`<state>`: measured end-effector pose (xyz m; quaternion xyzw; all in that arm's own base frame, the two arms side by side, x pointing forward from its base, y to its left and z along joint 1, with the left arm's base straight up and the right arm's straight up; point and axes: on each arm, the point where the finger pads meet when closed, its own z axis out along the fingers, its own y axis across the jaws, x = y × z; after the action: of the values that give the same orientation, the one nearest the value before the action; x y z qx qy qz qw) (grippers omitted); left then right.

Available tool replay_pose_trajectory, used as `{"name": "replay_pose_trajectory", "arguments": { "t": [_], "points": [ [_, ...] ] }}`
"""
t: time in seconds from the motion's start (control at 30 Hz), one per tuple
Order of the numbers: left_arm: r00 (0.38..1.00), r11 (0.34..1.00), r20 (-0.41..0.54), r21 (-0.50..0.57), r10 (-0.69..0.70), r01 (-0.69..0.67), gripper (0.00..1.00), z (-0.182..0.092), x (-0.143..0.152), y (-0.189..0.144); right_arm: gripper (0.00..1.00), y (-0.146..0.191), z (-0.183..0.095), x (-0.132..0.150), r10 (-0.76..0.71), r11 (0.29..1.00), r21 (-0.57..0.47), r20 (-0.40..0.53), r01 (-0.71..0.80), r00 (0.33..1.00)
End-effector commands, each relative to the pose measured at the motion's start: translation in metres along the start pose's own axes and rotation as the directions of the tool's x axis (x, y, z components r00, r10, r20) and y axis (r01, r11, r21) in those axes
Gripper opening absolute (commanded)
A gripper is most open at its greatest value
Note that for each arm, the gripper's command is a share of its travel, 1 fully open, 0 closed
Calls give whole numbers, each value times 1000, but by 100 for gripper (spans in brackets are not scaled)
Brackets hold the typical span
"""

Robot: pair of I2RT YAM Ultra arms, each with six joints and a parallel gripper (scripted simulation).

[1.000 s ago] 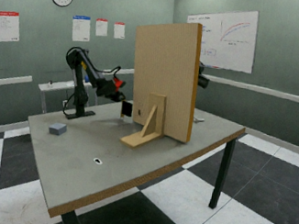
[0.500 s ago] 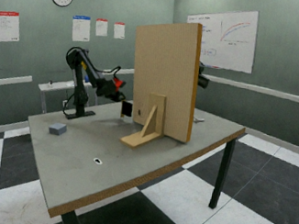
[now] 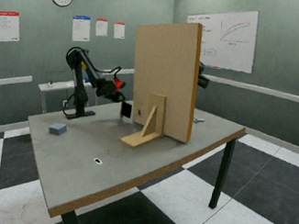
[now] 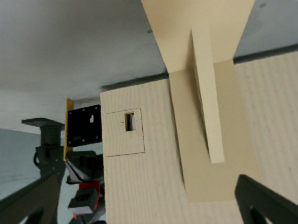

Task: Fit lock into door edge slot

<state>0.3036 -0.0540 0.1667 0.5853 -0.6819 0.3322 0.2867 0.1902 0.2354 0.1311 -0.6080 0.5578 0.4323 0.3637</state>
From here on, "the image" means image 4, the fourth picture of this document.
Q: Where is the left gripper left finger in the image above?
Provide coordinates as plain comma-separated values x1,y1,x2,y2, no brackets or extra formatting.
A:
0,173,60,224

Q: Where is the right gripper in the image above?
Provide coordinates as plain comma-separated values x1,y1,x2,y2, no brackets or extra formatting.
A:
64,150,105,209

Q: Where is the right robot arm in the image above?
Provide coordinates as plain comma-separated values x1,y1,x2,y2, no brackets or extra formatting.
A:
21,118,106,224

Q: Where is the black mortise lock with brass faceplate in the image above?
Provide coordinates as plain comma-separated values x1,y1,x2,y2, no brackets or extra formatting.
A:
63,99,103,161

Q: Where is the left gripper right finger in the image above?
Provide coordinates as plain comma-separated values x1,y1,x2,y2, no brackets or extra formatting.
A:
234,174,298,224

